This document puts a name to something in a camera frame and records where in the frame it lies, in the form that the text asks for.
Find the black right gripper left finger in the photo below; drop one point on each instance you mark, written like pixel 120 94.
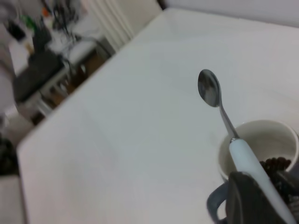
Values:
pixel 247 200

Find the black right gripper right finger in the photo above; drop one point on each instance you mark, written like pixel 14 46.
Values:
pixel 289 189

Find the dark roasted coffee beans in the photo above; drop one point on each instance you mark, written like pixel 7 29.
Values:
pixel 278 162

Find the dark blue-grey ceramic mug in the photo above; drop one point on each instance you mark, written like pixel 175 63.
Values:
pixel 254 140

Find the white pleated curtain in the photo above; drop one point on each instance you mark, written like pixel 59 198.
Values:
pixel 119 21

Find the white side table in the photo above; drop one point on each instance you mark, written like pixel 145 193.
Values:
pixel 81 47

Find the black desk unit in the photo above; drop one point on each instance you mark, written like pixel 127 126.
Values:
pixel 37 74

